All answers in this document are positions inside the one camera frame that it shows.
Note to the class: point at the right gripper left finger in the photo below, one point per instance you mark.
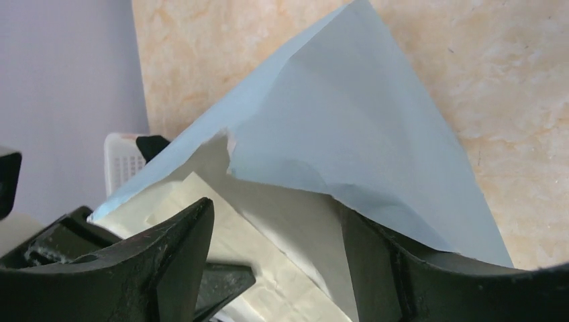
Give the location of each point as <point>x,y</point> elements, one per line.
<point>154,275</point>

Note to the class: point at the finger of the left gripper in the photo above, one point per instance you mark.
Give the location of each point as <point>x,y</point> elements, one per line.
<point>220,285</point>

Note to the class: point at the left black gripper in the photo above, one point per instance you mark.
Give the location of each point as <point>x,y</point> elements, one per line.
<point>68,238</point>

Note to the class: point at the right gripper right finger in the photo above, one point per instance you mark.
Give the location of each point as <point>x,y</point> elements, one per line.
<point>396,278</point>

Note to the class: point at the light blue paper bag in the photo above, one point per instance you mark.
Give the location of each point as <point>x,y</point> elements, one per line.
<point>335,121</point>

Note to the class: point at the clear plastic basket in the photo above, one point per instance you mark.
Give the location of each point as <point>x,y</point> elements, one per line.
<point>122,160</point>

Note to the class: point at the black cloth in basket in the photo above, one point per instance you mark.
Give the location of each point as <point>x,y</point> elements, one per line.
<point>151,146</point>

